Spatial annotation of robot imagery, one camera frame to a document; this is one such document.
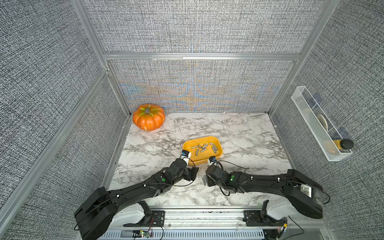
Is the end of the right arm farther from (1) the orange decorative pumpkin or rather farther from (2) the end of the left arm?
(1) the orange decorative pumpkin

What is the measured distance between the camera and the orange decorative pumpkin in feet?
3.35

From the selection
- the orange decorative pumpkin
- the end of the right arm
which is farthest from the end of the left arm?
the orange decorative pumpkin
